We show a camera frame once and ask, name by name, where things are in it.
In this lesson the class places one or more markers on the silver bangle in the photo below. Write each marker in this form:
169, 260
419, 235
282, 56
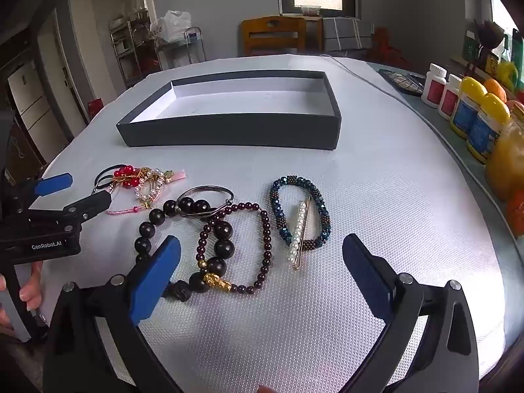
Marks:
203, 188

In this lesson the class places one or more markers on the white bottle red label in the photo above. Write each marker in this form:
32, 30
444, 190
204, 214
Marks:
434, 90
448, 102

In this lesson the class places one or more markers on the phone with patterned case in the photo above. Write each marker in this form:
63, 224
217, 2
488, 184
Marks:
399, 82

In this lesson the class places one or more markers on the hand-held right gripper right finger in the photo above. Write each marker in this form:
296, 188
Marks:
364, 278

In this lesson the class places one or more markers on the red bead gold ornament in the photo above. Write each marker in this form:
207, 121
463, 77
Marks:
129, 170

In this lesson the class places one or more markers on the metal storage rack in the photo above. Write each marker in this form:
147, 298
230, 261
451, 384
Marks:
123, 49

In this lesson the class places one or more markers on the wooden chair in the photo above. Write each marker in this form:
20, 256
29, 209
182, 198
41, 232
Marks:
272, 28

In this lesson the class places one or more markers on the red box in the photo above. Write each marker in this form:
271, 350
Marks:
95, 110

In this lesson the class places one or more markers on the amber jar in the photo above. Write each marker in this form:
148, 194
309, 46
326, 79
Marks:
505, 159

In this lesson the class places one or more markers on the white refrigerator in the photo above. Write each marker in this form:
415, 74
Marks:
28, 102

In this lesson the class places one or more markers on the dark grey shallow box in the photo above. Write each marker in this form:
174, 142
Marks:
229, 131

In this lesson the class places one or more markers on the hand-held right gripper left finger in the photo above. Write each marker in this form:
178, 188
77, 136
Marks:
157, 282

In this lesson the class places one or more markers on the orange fruit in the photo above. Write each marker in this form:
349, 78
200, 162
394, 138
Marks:
495, 89

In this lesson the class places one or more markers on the dark phone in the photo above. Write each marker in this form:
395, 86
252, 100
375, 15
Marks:
415, 76

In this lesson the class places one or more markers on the pearl hair clip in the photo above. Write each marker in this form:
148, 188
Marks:
299, 229

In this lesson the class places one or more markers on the folded grey checked cloth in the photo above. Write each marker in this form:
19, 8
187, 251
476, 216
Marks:
346, 32

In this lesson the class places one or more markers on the white textured mat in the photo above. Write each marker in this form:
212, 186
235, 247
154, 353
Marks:
368, 196

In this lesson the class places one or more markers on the small steel cart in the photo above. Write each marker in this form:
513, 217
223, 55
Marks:
194, 35

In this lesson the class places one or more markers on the green box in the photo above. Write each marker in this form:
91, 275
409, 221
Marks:
470, 47

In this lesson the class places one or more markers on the white plastic bag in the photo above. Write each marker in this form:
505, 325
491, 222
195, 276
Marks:
174, 24

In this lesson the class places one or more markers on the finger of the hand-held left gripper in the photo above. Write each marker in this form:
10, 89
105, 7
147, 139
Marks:
53, 184
88, 206

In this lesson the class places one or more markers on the red cloth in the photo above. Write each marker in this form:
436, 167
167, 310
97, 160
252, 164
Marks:
385, 45

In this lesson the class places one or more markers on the person's left hand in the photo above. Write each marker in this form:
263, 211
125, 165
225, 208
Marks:
30, 292

